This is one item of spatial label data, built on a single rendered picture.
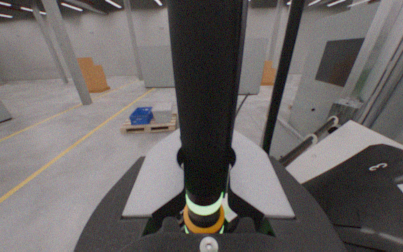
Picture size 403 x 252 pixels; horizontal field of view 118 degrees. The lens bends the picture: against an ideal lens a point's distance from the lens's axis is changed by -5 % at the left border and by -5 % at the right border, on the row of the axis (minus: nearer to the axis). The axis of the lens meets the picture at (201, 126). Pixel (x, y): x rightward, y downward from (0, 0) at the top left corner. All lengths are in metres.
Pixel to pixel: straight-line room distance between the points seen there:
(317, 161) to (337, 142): 0.08
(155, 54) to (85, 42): 8.97
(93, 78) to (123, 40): 6.18
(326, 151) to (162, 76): 7.23
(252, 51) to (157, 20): 8.76
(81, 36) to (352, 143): 15.76
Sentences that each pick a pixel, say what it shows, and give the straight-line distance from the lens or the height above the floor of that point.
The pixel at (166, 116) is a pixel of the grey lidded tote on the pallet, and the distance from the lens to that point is 3.08.
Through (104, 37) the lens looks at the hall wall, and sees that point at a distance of 14.56.
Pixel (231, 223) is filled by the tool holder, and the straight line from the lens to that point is 0.20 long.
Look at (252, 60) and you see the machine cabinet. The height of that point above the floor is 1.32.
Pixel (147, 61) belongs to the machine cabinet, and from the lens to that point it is 7.58.
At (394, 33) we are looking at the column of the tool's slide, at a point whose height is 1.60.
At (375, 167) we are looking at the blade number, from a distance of 0.27.
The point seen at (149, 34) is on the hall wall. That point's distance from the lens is 12.97.
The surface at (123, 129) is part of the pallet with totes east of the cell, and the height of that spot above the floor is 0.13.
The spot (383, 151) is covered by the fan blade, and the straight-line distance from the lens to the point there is 0.30.
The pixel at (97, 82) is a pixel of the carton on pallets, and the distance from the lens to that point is 8.25.
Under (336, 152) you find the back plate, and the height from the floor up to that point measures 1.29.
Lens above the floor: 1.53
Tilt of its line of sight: 28 degrees down
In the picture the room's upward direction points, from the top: 1 degrees counter-clockwise
